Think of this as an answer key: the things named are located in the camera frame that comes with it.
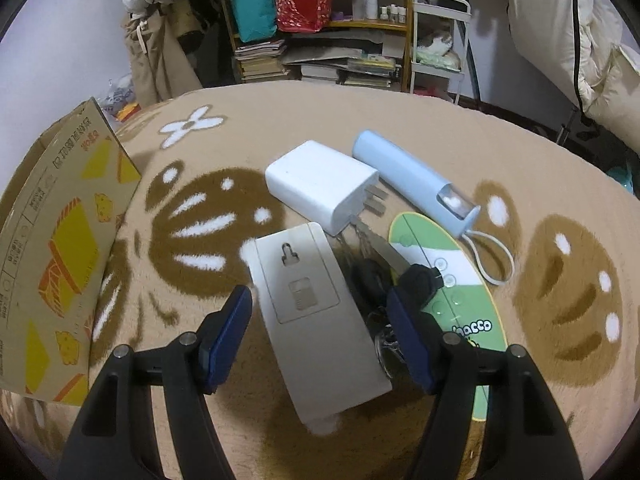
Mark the pale green soft item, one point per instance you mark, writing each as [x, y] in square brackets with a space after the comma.
[440, 57]

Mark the brown cardboard box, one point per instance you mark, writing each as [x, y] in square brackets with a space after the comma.
[60, 240]

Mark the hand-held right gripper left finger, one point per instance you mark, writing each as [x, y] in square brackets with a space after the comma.
[225, 345]

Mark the beige patterned carpet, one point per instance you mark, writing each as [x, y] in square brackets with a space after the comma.
[300, 115]

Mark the bunch of keys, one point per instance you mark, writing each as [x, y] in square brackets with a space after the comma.
[370, 280]

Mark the teal bag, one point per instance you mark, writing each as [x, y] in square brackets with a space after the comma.
[255, 10]

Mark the green oval board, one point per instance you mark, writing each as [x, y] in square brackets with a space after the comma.
[425, 240]

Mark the row of cosmetic bottles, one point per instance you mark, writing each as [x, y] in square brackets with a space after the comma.
[357, 0]

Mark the white wall adapter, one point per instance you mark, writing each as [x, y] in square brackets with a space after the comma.
[320, 340]

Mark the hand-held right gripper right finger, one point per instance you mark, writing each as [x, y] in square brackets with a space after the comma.
[412, 340]

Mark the teal round object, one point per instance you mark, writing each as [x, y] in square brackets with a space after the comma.
[620, 177]

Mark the white charger plug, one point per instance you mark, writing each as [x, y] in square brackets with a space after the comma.
[315, 180]

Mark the white folded quilt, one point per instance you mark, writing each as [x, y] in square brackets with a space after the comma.
[545, 25]

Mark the black hanging garment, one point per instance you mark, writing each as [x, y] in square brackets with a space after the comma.
[215, 60]

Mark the beige hanging coat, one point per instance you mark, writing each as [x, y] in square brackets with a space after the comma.
[150, 60]

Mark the pile of books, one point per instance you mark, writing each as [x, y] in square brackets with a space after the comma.
[260, 60]

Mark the wooden shelf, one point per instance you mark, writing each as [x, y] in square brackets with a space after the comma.
[370, 25]

